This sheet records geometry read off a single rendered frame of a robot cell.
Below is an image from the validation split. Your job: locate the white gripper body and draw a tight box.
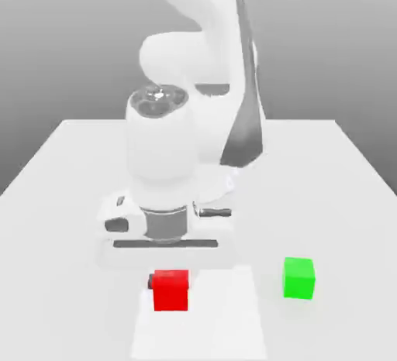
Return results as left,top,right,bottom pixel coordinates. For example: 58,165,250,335
95,216,237,271

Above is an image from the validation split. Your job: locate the small red cube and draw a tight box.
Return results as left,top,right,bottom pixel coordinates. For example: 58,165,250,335
153,269,190,312

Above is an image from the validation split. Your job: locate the small green cube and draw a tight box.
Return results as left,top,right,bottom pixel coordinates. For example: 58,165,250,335
282,256,316,301

